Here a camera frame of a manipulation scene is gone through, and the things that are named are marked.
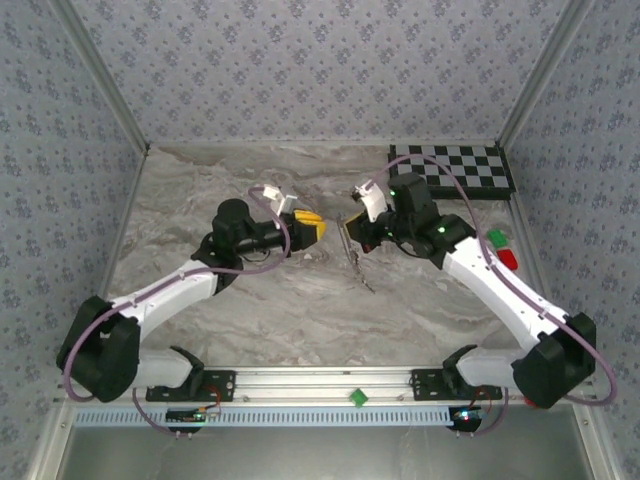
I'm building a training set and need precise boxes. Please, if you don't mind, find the black grey chessboard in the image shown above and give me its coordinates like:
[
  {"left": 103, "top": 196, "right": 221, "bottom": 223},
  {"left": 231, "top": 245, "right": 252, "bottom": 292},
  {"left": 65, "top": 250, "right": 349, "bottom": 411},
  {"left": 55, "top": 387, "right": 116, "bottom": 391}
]
[{"left": 388, "top": 143, "right": 517, "bottom": 202}]

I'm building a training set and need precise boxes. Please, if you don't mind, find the red rounded toy brick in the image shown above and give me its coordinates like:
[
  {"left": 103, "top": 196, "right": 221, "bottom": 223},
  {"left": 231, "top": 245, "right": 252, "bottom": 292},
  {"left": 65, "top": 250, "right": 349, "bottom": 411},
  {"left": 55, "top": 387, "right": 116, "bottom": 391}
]
[{"left": 496, "top": 247, "right": 521, "bottom": 273}]

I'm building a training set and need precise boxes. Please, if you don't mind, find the small circuit board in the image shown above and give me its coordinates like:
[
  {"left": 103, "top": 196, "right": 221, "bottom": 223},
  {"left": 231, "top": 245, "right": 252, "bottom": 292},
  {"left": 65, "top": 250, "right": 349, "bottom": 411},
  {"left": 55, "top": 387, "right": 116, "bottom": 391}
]
[
  {"left": 166, "top": 407, "right": 209, "bottom": 425},
  {"left": 449, "top": 407, "right": 489, "bottom": 424}
]

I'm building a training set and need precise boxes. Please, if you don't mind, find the steel front panel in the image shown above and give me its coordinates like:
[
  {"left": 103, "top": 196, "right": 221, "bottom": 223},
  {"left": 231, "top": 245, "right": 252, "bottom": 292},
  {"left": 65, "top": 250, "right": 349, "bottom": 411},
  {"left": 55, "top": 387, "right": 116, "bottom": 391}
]
[{"left": 62, "top": 424, "right": 594, "bottom": 480}]

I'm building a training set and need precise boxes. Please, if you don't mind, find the aluminium back rail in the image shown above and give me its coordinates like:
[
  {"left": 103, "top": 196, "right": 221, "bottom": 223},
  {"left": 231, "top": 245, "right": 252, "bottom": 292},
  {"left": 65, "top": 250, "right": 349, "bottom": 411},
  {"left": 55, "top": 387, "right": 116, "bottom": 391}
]
[{"left": 147, "top": 140, "right": 504, "bottom": 150}]

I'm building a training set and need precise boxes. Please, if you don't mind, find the aluminium side rail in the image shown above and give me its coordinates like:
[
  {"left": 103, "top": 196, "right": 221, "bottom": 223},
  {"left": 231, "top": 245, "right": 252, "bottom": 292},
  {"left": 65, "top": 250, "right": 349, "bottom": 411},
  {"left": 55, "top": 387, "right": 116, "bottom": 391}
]
[
  {"left": 499, "top": 145, "right": 619, "bottom": 480},
  {"left": 24, "top": 147, "right": 151, "bottom": 480}
]

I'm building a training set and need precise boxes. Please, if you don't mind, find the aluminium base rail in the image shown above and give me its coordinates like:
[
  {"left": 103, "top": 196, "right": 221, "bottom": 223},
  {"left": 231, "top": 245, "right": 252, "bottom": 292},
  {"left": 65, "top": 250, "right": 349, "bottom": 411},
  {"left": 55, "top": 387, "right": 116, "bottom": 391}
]
[{"left": 52, "top": 367, "right": 596, "bottom": 407}]

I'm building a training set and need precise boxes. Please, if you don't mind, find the light blue slotted cable duct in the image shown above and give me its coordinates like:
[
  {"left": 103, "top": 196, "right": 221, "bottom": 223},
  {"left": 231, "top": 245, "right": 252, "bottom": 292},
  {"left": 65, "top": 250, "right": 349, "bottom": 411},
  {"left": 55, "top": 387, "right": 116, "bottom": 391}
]
[{"left": 73, "top": 405, "right": 454, "bottom": 428}]

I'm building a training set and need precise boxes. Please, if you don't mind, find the aluminium corner post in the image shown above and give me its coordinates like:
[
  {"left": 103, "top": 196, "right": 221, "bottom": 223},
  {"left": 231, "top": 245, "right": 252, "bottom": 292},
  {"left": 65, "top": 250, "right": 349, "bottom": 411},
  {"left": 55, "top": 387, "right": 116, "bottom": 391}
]
[
  {"left": 49, "top": 0, "right": 152, "bottom": 152},
  {"left": 498, "top": 0, "right": 597, "bottom": 149}
]

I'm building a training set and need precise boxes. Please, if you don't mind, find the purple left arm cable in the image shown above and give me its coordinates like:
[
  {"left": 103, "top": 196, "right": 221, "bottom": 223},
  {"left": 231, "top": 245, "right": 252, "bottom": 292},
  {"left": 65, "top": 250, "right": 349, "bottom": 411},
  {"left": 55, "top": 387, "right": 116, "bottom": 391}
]
[{"left": 59, "top": 185, "right": 292, "bottom": 439}]

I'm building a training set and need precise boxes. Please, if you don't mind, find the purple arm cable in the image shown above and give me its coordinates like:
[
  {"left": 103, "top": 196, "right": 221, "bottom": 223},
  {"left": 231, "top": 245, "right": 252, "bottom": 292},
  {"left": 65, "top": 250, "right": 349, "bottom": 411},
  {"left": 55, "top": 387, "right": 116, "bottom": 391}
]
[
  {"left": 370, "top": 154, "right": 619, "bottom": 439},
  {"left": 59, "top": 185, "right": 292, "bottom": 439}
]

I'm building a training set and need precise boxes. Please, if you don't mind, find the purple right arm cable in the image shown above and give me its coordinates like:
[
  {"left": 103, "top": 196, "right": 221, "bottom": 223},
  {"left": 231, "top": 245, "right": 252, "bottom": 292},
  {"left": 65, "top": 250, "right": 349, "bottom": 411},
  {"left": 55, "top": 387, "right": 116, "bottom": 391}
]
[{"left": 370, "top": 154, "right": 619, "bottom": 439}]

